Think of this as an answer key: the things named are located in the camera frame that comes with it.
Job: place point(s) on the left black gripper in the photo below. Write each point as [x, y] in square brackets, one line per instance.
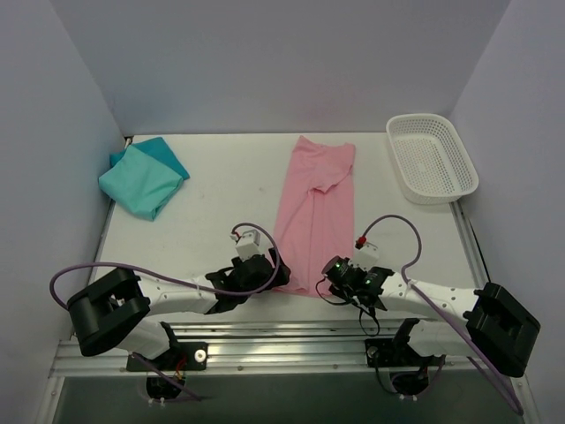
[277, 271]

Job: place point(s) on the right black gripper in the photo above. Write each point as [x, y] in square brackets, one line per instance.
[332, 270]

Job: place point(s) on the pink t shirt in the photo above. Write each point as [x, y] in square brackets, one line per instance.
[315, 216]

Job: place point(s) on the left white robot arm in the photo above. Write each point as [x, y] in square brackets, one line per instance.
[114, 311]

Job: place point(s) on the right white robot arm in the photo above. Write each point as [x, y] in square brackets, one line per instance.
[487, 323]

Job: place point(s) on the white plastic basket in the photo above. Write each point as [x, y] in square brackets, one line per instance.
[430, 162]

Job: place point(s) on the teal folded t shirt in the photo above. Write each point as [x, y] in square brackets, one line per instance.
[144, 177]

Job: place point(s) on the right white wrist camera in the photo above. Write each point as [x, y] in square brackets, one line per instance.
[366, 254]

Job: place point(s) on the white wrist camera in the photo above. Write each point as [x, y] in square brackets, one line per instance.
[366, 254]
[247, 244]

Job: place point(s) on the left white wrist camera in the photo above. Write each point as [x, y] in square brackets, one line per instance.
[247, 244]

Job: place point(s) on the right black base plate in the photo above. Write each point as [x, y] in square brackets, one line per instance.
[385, 352]

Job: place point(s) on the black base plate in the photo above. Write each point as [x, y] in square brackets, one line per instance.
[187, 356]
[385, 352]

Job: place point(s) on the aluminium rail frame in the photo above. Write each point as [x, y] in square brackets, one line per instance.
[273, 372]

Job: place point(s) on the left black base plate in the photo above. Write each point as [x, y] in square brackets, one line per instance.
[187, 356]

